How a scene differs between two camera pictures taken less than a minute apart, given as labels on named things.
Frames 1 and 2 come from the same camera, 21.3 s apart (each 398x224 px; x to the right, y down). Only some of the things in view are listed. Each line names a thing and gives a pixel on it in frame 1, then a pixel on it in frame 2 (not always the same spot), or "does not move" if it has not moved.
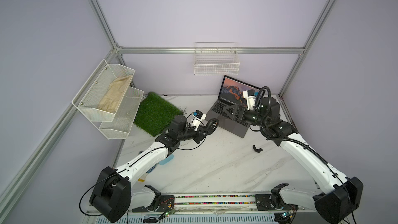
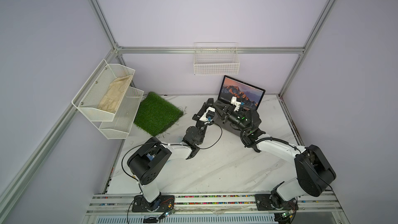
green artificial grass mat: (155, 113) does not move
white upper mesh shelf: (100, 98) does not move
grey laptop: (232, 94) does not move
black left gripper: (202, 129) to (200, 114)
